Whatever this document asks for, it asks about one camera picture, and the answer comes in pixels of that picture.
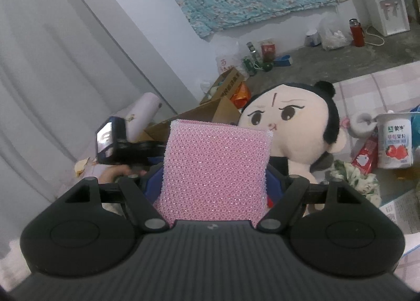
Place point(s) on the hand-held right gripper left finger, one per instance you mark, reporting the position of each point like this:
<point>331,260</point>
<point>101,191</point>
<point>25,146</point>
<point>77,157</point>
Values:
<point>151,189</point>

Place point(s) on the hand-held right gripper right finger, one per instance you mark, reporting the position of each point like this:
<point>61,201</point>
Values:
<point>274,186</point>

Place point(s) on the pink mesh sponge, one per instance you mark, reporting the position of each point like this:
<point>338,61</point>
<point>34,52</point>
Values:
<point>213,169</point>

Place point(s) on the black-haired plush doll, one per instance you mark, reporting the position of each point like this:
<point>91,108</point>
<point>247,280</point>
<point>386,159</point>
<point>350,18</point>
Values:
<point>295,117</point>

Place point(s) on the large cardboard box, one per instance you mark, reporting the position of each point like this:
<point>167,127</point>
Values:
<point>203,114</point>

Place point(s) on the person's left hand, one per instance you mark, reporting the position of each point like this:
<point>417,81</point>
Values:
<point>113,174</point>

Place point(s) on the pink wallpaper roll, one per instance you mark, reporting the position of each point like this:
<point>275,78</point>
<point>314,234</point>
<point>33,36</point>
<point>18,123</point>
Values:
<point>144,114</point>

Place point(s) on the green floral cloth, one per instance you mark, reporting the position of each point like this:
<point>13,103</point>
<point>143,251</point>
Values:
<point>364,183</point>

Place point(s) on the orange snack bag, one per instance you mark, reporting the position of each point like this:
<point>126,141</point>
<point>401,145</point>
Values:
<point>240,96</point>

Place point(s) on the white tape roll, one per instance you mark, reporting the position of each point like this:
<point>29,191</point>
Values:
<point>357,127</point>

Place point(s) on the small printed cardboard box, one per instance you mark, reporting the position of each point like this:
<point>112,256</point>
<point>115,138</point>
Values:
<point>226,86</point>

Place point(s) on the grey curtain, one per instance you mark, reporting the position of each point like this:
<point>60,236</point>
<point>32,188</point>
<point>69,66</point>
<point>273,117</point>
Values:
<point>49,58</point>

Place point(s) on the green bottle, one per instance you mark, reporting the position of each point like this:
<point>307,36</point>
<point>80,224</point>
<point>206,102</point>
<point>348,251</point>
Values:
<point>248,66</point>

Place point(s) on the blue plastic item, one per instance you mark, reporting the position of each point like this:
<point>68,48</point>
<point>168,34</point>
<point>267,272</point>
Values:
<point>283,61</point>

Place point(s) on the white yogurt cup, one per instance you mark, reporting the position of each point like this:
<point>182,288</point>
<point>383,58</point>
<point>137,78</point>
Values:
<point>395,140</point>

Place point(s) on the white bag with red print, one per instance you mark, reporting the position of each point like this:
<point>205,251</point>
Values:
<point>226,63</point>

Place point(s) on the printed paper leaflet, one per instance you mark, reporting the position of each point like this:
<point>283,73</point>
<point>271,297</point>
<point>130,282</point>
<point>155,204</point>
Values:
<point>405,212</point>

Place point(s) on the red can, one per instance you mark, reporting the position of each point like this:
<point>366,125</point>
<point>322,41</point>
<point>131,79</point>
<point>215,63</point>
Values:
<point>268,52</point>

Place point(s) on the clear glass bottle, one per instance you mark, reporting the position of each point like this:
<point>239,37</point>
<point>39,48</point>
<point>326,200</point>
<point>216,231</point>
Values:
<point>252,51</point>

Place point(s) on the pink plaid bed sheet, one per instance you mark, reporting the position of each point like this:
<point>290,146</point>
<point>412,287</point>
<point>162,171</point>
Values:
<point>377,91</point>

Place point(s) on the clear plastic bag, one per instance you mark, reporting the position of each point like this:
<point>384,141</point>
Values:
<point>334,35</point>

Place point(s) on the red thermos bottle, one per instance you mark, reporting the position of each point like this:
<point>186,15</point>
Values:
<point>357,33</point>

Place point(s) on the white water dispenser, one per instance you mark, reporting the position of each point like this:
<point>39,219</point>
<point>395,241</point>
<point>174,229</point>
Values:
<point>385,9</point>

